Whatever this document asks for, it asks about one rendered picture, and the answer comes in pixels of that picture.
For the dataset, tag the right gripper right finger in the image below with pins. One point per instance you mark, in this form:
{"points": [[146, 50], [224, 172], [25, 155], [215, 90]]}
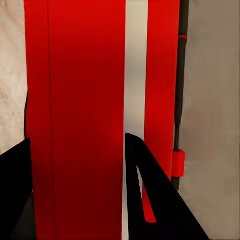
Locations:
{"points": [[174, 220]]}

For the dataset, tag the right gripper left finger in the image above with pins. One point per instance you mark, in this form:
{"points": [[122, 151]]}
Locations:
{"points": [[16, 186]]}

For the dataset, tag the radio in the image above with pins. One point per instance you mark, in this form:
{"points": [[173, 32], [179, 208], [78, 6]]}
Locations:
{"points": [[97, 70]]}

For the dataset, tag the coffee table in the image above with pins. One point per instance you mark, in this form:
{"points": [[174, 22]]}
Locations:
{"points": [[209, 131]]}

